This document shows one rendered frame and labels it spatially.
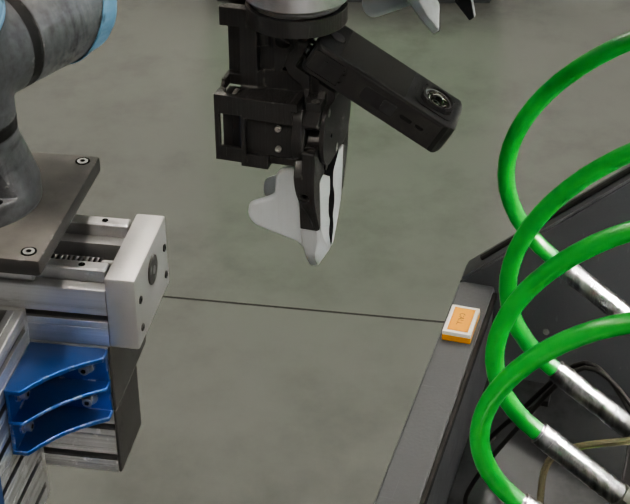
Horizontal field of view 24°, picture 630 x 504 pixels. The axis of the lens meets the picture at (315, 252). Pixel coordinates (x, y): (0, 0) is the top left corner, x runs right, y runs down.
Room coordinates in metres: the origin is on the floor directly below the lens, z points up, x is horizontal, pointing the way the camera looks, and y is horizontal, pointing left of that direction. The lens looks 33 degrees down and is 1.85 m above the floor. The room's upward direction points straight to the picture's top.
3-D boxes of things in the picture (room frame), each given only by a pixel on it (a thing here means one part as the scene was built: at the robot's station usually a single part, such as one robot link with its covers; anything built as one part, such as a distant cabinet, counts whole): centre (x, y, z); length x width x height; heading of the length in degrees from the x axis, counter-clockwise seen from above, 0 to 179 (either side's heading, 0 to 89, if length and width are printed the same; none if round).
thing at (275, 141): (0.94, 0.02, 1.39); 0.09 x 0.08 x 0.12; 73
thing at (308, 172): (0.91, 0.00, 1.33); 0.05 x 0.02 x 0.09; 163
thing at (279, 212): (0.92, 0.02, 1.28); 0.06 x 0.03 x 0.09; 73
